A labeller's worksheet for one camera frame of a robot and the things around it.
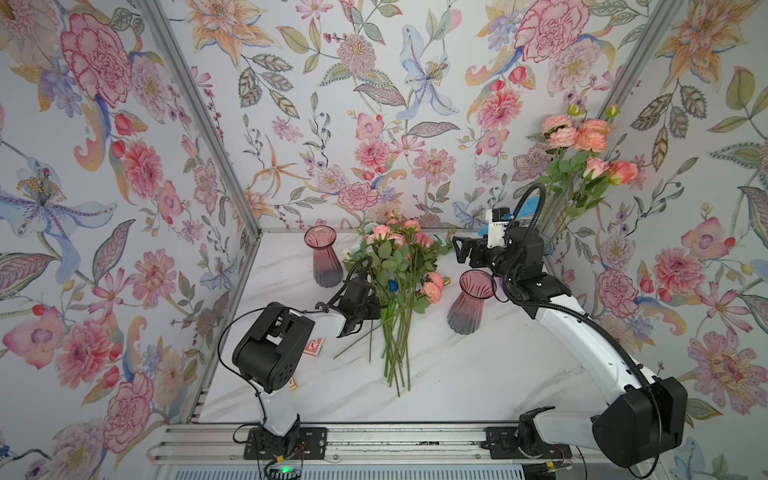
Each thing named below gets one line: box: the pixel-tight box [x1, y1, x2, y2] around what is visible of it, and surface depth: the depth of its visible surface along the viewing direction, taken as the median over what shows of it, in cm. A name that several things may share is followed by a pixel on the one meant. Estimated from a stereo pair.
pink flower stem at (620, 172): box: [564, 160, 639, 223], surface depth 80 cm
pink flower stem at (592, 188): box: [558, 156, 610, 229], surface depth 80 cm
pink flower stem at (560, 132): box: [536, 114, 578, 234], surface depth 84 cm
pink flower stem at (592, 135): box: [574, 103, 620, 153], surface depth 78 cm
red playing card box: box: [303, 338, 324, 357], surface depth 90 cm
